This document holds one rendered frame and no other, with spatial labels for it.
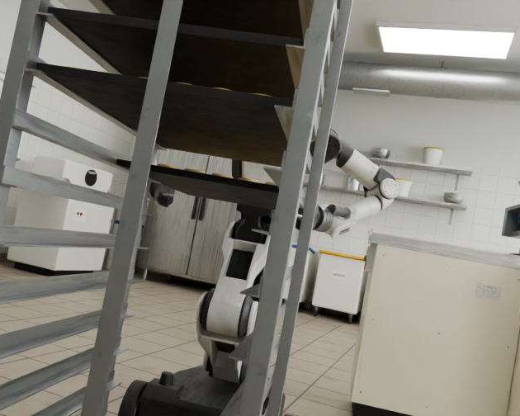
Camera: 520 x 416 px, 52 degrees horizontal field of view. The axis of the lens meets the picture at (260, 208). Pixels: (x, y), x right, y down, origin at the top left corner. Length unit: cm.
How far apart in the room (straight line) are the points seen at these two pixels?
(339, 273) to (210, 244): 154
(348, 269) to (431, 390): 359
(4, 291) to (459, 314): 211
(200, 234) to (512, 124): 392
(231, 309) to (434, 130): 550
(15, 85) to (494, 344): 231
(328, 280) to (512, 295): 369
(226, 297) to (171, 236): 485
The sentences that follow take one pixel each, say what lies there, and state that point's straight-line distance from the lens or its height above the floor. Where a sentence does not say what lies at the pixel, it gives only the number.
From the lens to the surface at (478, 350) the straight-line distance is 271.
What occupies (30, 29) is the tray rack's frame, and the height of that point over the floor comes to 101.
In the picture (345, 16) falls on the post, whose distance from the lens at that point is 149.
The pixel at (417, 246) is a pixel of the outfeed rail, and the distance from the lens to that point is 264.
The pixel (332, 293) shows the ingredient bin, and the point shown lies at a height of 30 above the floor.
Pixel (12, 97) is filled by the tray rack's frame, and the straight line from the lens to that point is 92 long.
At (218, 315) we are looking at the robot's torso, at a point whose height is 49.
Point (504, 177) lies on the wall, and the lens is 689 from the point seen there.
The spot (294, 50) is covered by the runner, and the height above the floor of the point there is 104.
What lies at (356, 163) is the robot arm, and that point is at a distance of 201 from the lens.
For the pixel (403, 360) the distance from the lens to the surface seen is 267.
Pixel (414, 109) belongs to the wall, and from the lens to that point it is 704.
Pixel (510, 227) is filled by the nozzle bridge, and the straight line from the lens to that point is 322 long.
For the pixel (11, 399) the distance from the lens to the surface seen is 106.
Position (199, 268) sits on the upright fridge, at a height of 29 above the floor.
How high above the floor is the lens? 76
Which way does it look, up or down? 3 degrees up
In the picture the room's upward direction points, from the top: 10 degrees clockwise
